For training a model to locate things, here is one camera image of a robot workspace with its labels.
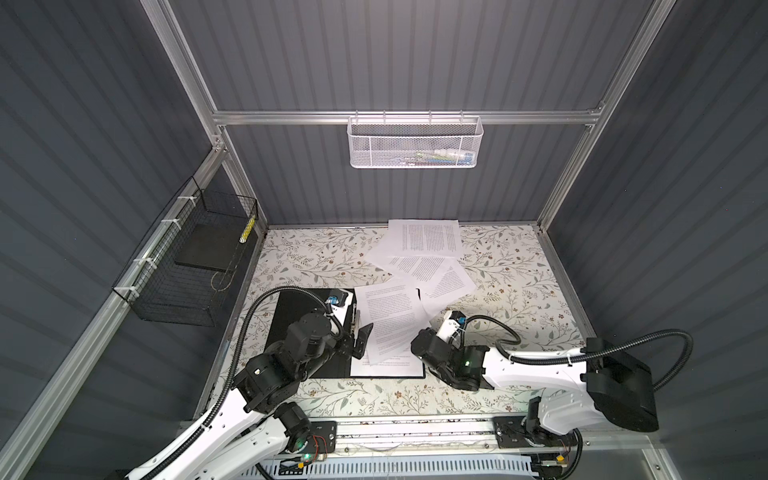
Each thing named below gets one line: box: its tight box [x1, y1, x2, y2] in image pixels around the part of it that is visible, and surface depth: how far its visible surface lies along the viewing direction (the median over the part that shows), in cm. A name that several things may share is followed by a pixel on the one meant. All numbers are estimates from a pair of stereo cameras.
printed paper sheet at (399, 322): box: [350, 284, 429, 377], surface depth 95 cm
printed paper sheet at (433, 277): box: [367, 254, 479, 301], surface depth 108 cm
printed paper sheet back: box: [366, 219, 464, 258], surface depth 118 cm
